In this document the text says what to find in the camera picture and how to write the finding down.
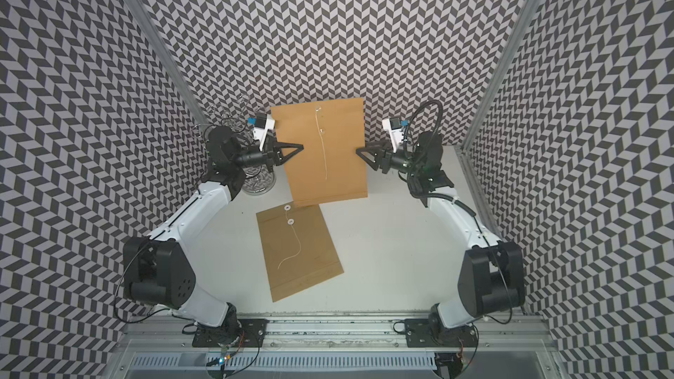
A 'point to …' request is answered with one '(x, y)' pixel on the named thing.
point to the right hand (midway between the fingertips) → (361, 152)
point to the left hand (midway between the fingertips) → (302, 148)
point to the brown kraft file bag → (327, 168)
